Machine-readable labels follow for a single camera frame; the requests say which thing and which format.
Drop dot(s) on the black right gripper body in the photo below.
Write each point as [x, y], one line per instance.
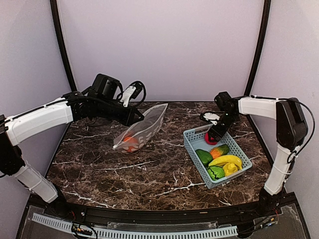
[228, 122]

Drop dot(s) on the light blue perforated basket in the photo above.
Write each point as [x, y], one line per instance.
[194, 139]

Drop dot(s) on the small front circuit board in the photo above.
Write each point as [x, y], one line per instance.
[78, 231]

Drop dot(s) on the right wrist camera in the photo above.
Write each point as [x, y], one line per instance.
[209, 117]

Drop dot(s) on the black right corner post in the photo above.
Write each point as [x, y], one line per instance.
[259, 47]

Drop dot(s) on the yellow toy banana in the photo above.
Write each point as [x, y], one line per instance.
[222, 160]

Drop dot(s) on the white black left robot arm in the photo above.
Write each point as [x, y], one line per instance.
[105, 98]

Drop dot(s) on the orange toy orange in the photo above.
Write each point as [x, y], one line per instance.
[131, 144]

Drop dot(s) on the light blue cable duct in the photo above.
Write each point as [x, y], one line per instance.
[141, 231]

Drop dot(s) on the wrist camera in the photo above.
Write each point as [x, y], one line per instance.
[129, 93]
[209, 117]

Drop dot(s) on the green toy avocado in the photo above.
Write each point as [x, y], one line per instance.
[204, 156]

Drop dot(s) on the black left corner post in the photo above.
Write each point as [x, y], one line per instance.
[61, 44]

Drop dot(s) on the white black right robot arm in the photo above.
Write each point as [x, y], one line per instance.
[291, 129]

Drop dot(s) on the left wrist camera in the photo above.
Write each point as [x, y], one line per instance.
[129, 93]

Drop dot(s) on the black corner post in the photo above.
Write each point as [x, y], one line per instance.
[61, 44]
[259, 47]

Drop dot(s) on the clear dotted zip top bag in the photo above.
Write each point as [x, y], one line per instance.
[143, 131]

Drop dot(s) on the yellow toy pepper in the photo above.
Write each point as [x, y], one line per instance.
[229, 169]

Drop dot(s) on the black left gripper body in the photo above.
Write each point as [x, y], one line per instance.
[125, 118]

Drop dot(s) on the orange green toy mango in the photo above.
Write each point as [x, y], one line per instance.
[219, 151]

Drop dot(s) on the green toy cabbage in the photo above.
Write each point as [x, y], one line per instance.
[215, 172]

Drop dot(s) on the black front rail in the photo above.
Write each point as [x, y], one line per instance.
[288, 214]

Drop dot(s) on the red toy apple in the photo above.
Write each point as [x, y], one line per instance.
[209, 141]

